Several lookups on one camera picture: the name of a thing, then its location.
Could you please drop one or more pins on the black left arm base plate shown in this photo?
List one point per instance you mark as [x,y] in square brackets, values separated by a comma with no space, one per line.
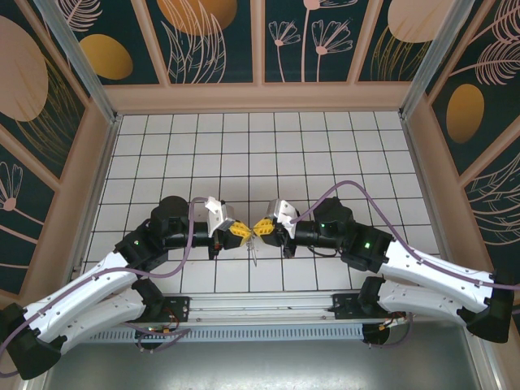
[183,313]

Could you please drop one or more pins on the yellow power connector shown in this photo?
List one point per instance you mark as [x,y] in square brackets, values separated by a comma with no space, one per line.
[384,326]

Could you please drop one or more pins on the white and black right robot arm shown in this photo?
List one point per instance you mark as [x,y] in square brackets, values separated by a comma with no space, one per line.
[426,276]

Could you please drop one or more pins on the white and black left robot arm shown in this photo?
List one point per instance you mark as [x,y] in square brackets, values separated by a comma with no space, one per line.
[81,292]

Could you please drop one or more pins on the aluminium side frame rail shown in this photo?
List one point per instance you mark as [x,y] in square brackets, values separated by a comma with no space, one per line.
[485,365]
[36,386]

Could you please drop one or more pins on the aluminium mounting rail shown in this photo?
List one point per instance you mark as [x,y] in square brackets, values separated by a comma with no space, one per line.
[264,304]

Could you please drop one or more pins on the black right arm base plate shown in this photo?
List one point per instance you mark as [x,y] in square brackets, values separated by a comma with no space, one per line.
[343,306]

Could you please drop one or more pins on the grey metal sheet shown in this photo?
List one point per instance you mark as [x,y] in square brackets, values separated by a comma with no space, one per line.
[264,365]

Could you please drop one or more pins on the aluminium frame post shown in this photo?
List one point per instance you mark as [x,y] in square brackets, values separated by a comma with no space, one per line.
[90,75]
[434,61]

